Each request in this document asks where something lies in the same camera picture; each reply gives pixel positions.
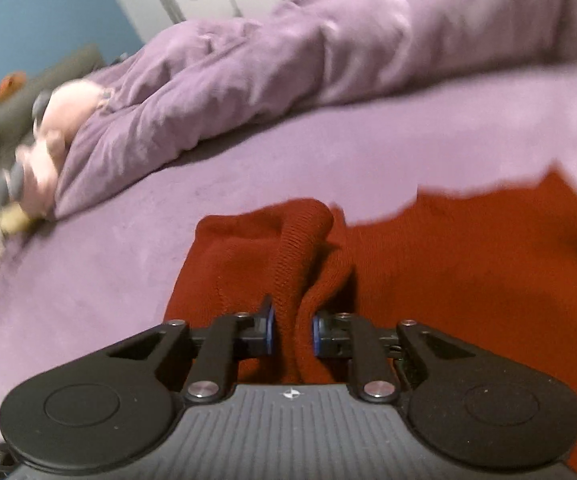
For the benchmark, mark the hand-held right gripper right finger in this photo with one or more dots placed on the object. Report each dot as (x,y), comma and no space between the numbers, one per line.
(315,334)

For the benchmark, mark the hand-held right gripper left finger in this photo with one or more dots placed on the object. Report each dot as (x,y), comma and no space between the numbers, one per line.
(269,331)

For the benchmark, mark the red knit cardigan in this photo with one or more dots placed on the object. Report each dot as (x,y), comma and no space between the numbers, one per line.
(468,270)

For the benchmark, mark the purple bed sheet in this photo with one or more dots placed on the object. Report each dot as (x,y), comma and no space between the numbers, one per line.
(193,175)

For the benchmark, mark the purple duvet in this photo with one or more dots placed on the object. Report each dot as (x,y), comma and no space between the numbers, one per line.
(318,50)

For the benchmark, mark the pink and grey plush toy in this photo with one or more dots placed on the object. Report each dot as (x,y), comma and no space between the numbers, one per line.
(63,120)

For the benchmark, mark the grey headboard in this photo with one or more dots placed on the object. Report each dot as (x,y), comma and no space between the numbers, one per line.
(28,85)

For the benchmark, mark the orange round item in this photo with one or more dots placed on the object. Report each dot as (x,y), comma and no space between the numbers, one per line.
(11,87)

